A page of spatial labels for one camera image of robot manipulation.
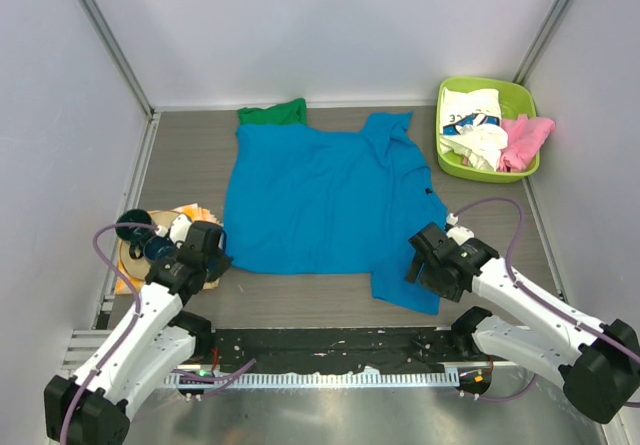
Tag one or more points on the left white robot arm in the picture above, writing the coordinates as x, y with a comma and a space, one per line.
97, 403

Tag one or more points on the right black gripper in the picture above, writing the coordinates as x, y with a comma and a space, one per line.
452, 292

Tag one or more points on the yellow checkered cloth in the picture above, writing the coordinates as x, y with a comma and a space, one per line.
200, 212

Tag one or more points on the dark teal mug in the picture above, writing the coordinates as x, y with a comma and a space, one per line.
151, 248

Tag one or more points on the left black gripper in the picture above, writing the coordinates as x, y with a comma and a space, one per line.
224, 262

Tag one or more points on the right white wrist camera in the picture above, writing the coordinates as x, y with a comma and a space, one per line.
455, 231

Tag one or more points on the slotted white cable duct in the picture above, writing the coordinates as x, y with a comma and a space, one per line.
369, 378

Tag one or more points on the lime green plastic basin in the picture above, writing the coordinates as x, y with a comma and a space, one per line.
514, 100

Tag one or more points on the dark teal cup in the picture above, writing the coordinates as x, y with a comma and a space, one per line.
130, 221

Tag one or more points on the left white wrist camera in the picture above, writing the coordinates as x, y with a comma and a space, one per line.
172, 226

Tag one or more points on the beige round plate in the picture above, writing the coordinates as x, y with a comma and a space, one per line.
140, 247

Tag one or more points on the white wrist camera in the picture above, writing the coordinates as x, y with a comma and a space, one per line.
455, 231
172, 226

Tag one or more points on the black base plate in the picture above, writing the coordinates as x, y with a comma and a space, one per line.
338, 351

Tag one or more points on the green folded t shirt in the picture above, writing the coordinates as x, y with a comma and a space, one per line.
292, 112

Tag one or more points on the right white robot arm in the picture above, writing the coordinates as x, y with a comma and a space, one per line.
595, 364

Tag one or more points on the white printed t shirt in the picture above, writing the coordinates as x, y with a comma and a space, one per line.
470, 127

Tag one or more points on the pink t shirt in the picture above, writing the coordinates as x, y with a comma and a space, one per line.
526, 135

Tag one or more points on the aluminium frame rail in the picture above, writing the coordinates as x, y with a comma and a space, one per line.
82, 346

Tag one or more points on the blue t shirt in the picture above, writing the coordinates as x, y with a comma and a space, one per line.
307, 201

